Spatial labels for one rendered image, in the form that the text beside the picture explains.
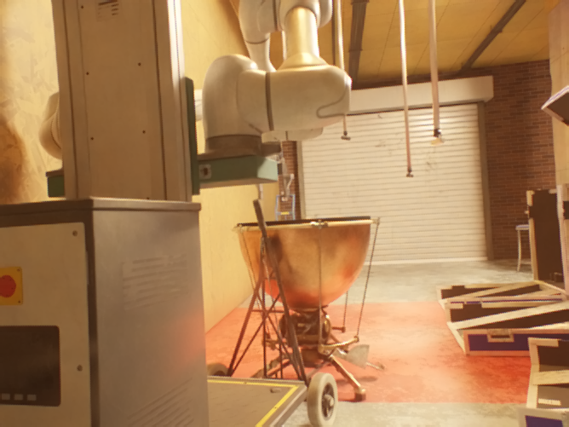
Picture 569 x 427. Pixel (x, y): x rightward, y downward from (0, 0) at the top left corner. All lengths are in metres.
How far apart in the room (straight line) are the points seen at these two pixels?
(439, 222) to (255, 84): 7.81
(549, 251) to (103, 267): 4.55
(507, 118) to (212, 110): 8.41
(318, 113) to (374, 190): 7.59
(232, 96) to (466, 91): 7.90
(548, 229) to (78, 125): 4.30
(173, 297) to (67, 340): 0.22
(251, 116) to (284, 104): 0.09
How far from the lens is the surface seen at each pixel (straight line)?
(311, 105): 1.29
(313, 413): 2.00
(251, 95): 1.30
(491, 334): 3.14
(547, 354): 2.99
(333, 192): 8.84
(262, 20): 1.88
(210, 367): 2.27
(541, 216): 5.05
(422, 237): 8.95
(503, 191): 9.35
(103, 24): 1.43
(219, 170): 1.28
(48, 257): 0.86
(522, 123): 9.56
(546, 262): 5.08
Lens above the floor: 0.78
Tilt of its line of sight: 1 degrees up
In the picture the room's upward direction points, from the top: 3 degrees counter-clockwise
